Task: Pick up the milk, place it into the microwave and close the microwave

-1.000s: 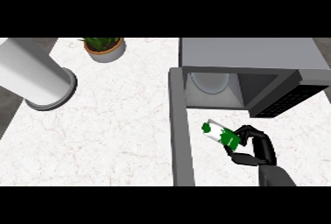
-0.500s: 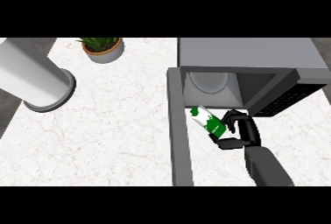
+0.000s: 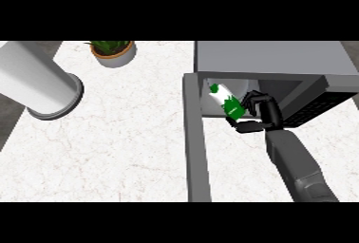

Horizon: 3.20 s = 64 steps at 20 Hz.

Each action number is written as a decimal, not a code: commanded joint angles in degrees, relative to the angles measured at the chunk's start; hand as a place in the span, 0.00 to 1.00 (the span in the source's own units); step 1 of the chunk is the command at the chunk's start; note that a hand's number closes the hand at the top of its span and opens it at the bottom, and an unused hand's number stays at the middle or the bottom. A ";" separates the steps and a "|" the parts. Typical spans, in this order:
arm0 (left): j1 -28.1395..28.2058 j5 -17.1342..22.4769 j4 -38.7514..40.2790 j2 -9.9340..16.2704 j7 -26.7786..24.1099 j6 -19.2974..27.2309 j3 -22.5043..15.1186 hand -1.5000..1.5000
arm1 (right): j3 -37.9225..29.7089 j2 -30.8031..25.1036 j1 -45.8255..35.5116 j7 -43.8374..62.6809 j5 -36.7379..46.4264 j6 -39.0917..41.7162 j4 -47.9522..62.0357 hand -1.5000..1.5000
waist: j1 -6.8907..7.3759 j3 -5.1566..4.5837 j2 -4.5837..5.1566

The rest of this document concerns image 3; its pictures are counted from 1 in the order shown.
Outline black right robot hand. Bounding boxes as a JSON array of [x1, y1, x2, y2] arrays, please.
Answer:
[[224, 89, 286, 134]]

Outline green and white milk carton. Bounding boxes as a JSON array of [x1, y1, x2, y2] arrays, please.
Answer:
[[206, 83, 246, 121]]

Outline grey microwave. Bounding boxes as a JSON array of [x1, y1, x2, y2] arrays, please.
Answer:
[[193, 41, 359, 129]]

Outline grey microwave door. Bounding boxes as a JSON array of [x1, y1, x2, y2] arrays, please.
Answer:
[[180, 72, 212, 203]]

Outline potted green plant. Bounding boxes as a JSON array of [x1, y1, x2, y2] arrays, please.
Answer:
[[84, 41, 137, 68]]

